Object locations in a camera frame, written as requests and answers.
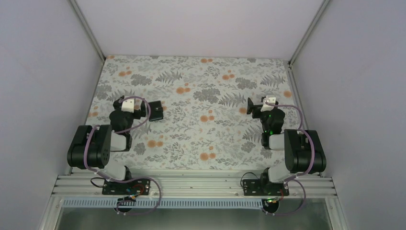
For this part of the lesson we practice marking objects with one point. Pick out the floral patterned table mat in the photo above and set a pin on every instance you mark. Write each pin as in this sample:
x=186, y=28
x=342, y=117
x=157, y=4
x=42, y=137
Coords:
x=204, y=99

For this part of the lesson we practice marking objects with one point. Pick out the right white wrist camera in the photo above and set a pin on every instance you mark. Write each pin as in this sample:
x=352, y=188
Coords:
x=269, y=102

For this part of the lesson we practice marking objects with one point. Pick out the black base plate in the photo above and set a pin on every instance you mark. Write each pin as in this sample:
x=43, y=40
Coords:
x=136, y=187
x=254, y=187

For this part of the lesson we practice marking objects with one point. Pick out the aluminium rail frame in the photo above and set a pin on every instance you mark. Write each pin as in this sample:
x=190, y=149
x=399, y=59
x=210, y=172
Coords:
x=194, y=183

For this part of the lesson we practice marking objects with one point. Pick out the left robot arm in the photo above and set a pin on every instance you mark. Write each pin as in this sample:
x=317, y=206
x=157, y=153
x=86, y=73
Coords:
x=91, y=146

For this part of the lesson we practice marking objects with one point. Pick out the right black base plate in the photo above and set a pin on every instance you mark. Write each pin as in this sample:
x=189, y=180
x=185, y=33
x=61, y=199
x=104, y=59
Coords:
x=254, y=187

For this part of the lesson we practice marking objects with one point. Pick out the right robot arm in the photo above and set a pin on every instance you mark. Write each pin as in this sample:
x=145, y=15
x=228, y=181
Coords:
x=303, y=151

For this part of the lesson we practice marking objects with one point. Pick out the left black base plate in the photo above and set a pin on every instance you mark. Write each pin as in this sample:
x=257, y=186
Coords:
x=136, y=187

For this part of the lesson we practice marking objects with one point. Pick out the black leather card holder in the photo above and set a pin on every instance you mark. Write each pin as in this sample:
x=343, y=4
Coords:
x=156, y=111

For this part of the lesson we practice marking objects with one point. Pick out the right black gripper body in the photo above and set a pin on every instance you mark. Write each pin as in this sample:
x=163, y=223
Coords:
x=255, y=108

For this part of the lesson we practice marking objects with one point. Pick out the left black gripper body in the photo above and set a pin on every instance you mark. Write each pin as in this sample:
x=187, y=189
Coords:
x=147, y=111

